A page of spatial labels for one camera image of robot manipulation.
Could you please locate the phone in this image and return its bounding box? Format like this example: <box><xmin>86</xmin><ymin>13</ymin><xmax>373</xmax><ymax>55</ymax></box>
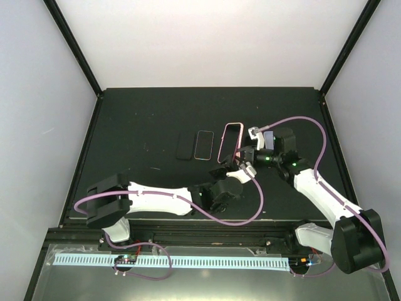
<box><xmin>217</xmin><ymin>122</ymin><xmax>244</xmax><ymax>163</ymax></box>

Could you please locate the lavender phone case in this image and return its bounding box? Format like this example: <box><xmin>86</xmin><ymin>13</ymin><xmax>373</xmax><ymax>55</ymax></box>
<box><xmin>263</xmin><ymin>131</ymin><xmax>275</xmax><ymax>151</ymax></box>

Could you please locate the silver black smartphone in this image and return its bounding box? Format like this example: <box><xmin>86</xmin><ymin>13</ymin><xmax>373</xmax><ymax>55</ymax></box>
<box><xmin>194</xmin><ymin>130</ymin><xmax>214</xmax><ymax>161</ymax></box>

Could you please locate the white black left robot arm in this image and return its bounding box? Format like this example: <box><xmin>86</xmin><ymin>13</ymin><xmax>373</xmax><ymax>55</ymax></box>
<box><xmin>85</xmin><ymin>158</ymin><xmax>250</xmax><ymax>250</ymax></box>

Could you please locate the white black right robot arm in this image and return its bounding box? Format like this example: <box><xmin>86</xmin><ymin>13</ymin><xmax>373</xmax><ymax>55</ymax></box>
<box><xmin>239</xmin><ymin>127</ymin><xmax>386</xmax><ymax>274</ymax></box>

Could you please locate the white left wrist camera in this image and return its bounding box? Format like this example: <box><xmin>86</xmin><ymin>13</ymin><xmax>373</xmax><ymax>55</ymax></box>
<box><xmin>226</xmin><ymin>162</ymin><xmax>257</xmax><ymax>184</ymax></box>

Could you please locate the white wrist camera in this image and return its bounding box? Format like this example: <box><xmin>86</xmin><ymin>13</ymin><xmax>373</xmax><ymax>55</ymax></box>
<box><xmin>247</xmin><ymin>127</ymin><xmax>265</xmax><ymax>151</ymax></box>
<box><xmin>226</xmin><ymin>162</ymin><xmax>257</xmax><ymax>184</ymax></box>

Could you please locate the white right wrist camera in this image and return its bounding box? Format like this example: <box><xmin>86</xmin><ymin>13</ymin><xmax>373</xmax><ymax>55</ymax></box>
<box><xmin>247</xmin><ymin>127</ymin><xmax>265</xmax><ymax>151</ymax></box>

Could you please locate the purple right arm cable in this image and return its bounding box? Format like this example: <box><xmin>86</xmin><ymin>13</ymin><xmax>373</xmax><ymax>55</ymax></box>
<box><xmin>256</xmin><ymin>115</ymin><xmax>391</xmax><ymax>278</ymax></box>

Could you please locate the light blue slotted cable duct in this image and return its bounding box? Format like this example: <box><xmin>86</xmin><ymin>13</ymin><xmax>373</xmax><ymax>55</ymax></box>
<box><xmin>53</xmin><ymin>253</ymin><xmax>290</xmax><ymax>272</ymax></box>

